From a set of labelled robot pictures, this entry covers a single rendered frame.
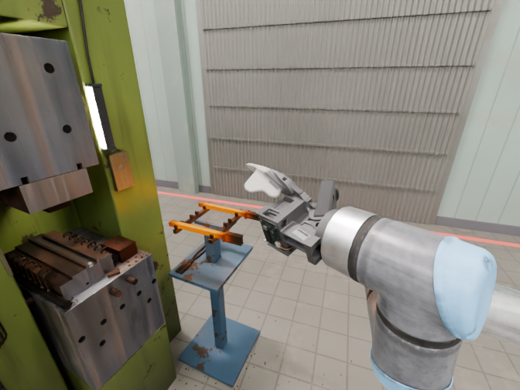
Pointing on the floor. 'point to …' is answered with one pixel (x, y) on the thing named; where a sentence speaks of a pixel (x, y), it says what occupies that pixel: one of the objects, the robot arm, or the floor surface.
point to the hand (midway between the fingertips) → (260, 195)
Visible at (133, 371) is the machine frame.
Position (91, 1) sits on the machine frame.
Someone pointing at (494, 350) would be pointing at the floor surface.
